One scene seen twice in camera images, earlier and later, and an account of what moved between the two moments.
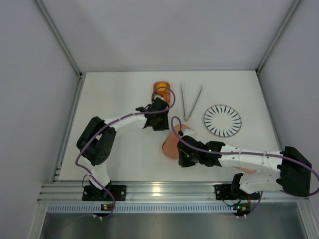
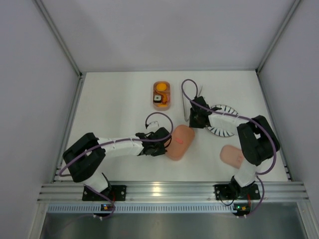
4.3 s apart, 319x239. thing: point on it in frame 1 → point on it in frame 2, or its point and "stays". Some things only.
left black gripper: x=161 y=105 → x=164 y=140
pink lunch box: x=172 y=154 stays
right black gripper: x=183 y=148 → x=193 y=115
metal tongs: x=183 y=103 stays
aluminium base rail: x=72 y=191 stays
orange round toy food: x=160 y=84 stays
